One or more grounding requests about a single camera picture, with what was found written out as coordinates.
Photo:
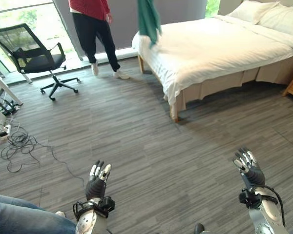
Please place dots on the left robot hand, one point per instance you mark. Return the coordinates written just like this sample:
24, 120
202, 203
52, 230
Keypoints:
95, 186

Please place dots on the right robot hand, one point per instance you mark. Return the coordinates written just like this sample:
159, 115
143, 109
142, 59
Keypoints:
252, 174

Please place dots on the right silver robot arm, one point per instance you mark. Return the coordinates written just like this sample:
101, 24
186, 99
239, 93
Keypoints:
263, 212

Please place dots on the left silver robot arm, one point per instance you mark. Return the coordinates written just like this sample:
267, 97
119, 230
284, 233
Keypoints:
92, 217

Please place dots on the wooden bed with white sheets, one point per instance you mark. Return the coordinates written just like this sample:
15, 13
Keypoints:
210, 53

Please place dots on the green bed cloth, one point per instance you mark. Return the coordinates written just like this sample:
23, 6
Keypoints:
149, 19

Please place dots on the dark robot foot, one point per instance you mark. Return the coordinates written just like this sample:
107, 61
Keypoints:
199, 228

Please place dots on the person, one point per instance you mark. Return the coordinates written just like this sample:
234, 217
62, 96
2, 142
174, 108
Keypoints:
95, 36
22, 215

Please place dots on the white power strip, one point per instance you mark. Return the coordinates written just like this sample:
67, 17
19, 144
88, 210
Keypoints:
5, 130

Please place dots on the white desk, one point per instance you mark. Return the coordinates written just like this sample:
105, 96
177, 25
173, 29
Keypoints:
1, 85

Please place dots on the black mesh office chair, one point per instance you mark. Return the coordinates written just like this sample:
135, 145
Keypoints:
36, 56

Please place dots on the white pillow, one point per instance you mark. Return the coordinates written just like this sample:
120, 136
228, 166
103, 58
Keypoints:
282, 20
251, 11

